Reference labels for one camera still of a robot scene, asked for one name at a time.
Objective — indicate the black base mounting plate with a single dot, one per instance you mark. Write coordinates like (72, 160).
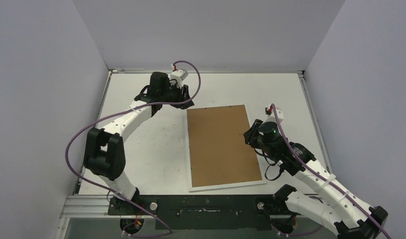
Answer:
(217, 212)

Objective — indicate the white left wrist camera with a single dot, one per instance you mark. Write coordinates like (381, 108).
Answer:
(177, 77)

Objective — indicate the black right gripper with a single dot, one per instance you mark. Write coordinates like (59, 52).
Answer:
(253, 137)

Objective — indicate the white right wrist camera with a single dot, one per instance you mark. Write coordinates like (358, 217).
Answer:
(274, 114)

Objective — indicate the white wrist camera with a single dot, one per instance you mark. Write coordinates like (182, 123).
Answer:
(177, 77)
(274, 114)

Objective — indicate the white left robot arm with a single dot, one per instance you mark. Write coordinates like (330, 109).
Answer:
(105, 152)

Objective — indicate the white picture frame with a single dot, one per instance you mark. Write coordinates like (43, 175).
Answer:
(222, 188)

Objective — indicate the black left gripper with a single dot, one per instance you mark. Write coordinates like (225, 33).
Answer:
(185, 93)

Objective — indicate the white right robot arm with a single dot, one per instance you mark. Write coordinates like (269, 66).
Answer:
(339, 210)

